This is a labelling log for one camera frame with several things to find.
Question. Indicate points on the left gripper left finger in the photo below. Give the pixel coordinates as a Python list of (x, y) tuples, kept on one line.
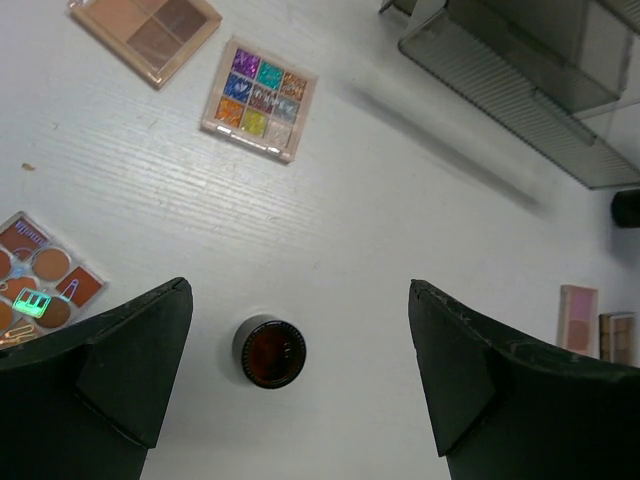
[(89, 401)]

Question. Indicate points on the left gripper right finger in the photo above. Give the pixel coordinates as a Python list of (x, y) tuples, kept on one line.
[(505, 405)]

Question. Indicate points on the amber glass jar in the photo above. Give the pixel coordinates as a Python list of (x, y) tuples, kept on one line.
[(270, 352)]

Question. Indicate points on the black jar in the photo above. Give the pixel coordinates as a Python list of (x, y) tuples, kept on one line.
[(625, 209)]

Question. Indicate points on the pink blush palette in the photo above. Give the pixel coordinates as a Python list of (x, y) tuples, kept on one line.
[(577, 321)]

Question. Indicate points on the round-pan orange palette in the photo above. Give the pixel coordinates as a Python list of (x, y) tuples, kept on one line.
[(45, 285)]

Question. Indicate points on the brown eyeshadow palette long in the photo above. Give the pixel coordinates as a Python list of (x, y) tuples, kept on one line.
[(616, 337)]

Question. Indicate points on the clear acrylic drawer organizer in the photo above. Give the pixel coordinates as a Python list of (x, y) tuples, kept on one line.
[(533, 67)]

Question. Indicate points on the glitter nine-pan palette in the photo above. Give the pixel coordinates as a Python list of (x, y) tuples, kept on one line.
[(259, 100)]

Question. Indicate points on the four-pan nude palette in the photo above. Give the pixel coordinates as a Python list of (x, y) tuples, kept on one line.
[(155, 38)]

